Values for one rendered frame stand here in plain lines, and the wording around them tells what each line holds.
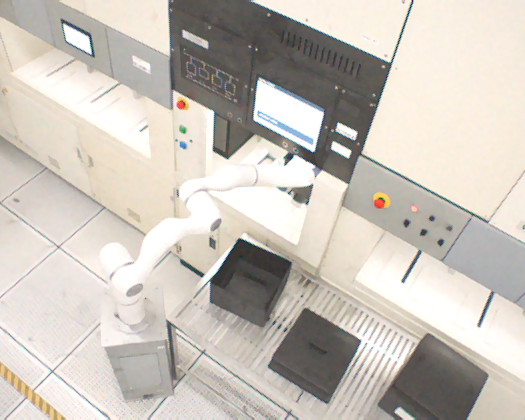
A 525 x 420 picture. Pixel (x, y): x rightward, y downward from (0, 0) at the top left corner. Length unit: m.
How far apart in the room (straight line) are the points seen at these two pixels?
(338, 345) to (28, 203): 2.45
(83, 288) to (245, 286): 1.28
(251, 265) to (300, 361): 0.55
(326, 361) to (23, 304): 1.95
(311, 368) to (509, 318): 0.97
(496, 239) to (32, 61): 2.84
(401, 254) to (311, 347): 0.67
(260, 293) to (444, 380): 0.87
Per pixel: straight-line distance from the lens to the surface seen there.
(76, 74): 3.35
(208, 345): 2.23
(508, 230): 1.82
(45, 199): 3.79
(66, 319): 3.23
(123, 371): 2.55
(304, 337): 2.17
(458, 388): 2.11
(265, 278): 2.39
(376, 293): 2.35
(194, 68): 2.10
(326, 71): 1.73
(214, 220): 1.86
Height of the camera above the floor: 2.80
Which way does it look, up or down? 51 degrees down
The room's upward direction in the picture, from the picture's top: 9 degrees clockwise
